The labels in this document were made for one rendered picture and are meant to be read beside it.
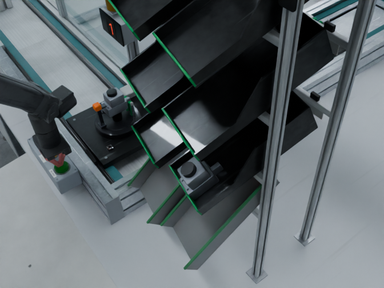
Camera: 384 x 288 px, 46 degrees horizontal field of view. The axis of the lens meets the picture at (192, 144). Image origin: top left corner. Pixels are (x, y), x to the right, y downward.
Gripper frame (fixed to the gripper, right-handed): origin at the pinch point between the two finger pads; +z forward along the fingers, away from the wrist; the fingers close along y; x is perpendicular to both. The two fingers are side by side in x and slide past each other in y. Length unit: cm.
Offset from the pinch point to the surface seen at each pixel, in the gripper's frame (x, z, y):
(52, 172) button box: 2.6, 2.1, 0.4
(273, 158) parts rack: -24, -34, -55
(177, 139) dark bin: -19.0, -23.6, -32.7
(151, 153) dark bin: -13.6, -20.9, -30.3
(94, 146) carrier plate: -11.2, 1.1, 0.7
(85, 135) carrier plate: -11.3, 1.1, 6.6
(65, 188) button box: 1.6, 6.3, -3.5
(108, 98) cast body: -20.0, -10.5, 4.0
